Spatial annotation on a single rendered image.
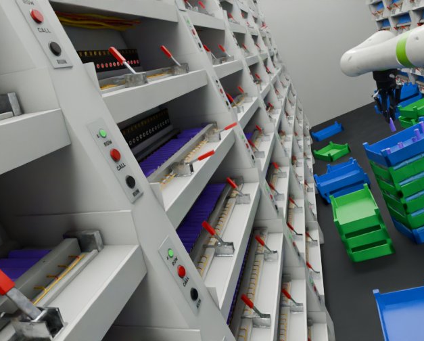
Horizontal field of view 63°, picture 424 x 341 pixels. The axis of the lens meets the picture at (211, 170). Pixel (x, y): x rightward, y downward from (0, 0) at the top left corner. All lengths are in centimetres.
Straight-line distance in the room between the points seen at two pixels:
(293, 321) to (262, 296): 23
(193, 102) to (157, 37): 22
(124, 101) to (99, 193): 19
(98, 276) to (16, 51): 28
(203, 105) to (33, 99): 71
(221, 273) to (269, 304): 24
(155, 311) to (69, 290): 15
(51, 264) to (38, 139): 15
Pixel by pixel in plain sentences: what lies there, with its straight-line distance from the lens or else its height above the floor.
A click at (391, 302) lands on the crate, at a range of 157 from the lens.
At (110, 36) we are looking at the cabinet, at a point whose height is 130.
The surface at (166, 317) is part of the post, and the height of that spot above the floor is 77.
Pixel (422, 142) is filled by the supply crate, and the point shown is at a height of 44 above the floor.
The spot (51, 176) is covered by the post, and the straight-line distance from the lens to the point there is 51.
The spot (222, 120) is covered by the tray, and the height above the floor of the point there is 93.
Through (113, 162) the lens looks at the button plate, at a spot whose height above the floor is 100.
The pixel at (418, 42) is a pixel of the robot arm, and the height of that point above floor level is 89.
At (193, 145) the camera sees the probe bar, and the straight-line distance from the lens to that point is 88.
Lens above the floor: 103
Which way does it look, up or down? 12 degrees down
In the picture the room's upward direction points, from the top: 27 degrees counter-clockwise
